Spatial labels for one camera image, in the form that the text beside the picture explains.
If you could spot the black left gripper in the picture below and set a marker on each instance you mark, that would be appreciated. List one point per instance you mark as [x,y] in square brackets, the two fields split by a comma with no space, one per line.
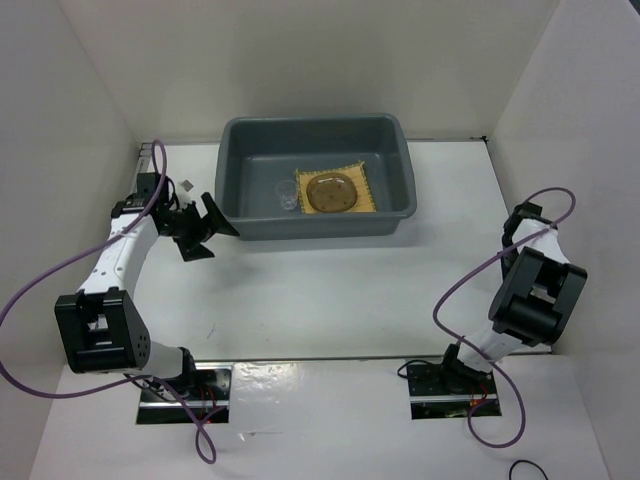
[192,248]

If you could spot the clear plastic cup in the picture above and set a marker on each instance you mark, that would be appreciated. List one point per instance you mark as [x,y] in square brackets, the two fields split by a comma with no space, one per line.
[287,192]

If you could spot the clear glass plate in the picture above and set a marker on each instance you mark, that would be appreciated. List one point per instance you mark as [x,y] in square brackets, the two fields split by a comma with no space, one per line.
[330,192]
[332,195]

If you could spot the yellow woven bamboo mat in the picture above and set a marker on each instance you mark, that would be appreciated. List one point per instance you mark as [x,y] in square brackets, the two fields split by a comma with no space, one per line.
[338,190]

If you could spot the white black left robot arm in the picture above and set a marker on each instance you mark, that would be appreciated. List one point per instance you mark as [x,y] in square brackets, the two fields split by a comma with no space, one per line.
[101,329]

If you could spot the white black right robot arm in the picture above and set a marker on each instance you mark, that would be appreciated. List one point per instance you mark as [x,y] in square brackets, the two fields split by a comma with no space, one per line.
[540,290]

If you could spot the grey plastic bin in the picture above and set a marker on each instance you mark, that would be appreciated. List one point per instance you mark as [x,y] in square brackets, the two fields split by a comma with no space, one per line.
[257,153]

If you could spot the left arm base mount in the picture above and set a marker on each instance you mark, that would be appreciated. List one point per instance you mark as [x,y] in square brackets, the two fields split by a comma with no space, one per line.
[208,399]

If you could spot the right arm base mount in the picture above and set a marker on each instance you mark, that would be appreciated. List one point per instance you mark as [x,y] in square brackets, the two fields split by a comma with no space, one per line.
[437,395]

